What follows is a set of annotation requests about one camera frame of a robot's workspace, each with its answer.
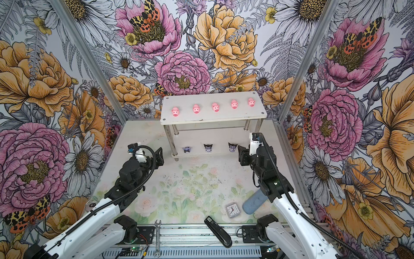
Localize green circuit board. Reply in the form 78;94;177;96
266;245;280;253
121;247;146;255

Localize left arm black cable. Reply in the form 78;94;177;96
48;144;157;247

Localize green circuit board right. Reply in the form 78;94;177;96
266;245;280;253

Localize pink toy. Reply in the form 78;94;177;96
231;99;238;109
248;98;256;107
212;103;220;112
193;104;201;114
171;107;180;117

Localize purple round toy figure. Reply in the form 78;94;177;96
183;146;191;153

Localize silver wrench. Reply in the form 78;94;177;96
154;220;162;259

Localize silver drink can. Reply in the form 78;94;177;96
86;202;96;209

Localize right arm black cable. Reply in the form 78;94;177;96
255;132;366;259

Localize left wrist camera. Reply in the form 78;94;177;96
128;142;147;163

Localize green circuit board left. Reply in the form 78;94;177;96
121;247;146;255

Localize black stapler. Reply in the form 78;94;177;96
204;216;232;248

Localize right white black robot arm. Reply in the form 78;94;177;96
238;146;340;259

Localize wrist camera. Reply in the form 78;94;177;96
128;142;147;163
249;133;263;155

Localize small square white clock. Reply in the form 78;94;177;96
225;202;241;219

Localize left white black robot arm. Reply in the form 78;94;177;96
24;144;164;259

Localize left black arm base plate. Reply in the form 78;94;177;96
123;226;155;245

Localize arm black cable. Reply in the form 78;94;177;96
48;144;157;247
255;132;366;259

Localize black white kuromi toy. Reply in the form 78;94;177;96
204;144;213;153

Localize aluminium front rail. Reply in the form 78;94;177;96
94;224;289;259

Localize white two-tier shelf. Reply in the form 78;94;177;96
160;91;267;160

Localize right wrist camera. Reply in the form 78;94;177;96
249;133;263;155

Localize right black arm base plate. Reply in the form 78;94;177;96
242;225;262;243

